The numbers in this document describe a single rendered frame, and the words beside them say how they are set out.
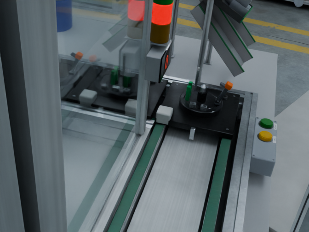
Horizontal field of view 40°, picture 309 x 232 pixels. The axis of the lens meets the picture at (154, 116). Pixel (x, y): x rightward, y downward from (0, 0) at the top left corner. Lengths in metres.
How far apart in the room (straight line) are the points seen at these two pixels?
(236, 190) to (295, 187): 0.27
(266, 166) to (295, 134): 0.34
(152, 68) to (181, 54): 0.88
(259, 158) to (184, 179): 0.22
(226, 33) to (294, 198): 0.67
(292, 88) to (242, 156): 2.47
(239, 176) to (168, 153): 0.23
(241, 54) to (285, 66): 2.38
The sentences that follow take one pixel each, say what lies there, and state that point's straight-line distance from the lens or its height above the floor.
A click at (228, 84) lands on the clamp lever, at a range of 1.33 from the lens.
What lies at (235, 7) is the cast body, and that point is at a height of 1.22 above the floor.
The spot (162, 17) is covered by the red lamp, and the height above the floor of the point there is 1.33.
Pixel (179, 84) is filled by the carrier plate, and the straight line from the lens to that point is 1.49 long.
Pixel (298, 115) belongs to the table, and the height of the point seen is 0.86.
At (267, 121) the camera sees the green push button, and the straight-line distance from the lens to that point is 1.38.
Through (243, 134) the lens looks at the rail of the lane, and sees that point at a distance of 1.32.
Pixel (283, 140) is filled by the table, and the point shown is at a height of 0.86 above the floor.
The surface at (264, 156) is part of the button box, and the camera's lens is 1.26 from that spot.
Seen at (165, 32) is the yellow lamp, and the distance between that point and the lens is 1.07.
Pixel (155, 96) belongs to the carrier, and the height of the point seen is 0.97.
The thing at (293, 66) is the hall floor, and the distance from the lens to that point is 4.06.
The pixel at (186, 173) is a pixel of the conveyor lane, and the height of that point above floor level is 0.92.
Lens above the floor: 1.72
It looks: 35 degrees down
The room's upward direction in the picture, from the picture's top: 6 degrees clockwise
